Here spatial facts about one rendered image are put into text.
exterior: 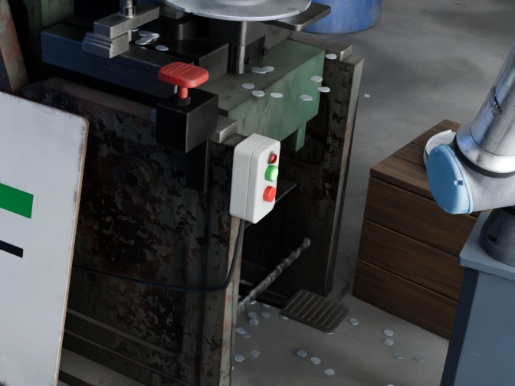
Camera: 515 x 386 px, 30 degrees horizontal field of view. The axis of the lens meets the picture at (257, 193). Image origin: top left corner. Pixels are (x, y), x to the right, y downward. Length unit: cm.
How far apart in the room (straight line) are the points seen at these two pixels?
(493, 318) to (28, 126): 92
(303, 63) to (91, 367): 76
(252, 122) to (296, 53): 24
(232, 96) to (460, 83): 207
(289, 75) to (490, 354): 64
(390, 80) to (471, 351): 196
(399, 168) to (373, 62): 162
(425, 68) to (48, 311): 225
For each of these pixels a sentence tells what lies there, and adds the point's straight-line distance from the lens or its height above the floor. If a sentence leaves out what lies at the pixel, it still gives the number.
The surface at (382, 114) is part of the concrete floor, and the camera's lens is 334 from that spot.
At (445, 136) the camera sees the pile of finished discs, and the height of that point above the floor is 38.
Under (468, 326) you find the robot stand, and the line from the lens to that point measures 180.
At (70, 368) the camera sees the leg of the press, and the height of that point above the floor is 3.
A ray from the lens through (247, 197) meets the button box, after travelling 161.
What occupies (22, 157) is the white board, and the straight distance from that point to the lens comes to 186.
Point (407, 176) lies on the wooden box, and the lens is 217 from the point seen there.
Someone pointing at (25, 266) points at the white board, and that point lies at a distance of 192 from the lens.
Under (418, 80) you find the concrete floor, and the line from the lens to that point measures 367.
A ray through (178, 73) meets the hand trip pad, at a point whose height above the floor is 76.
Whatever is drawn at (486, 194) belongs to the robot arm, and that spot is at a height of 61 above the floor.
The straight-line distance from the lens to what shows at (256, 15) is 172.
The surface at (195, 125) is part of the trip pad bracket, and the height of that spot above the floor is 68.
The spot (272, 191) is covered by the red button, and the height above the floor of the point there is 55.
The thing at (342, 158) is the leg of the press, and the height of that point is 40.
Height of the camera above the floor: 133
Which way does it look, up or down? 29 degrees down
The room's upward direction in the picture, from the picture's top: 5 degrees clockwise
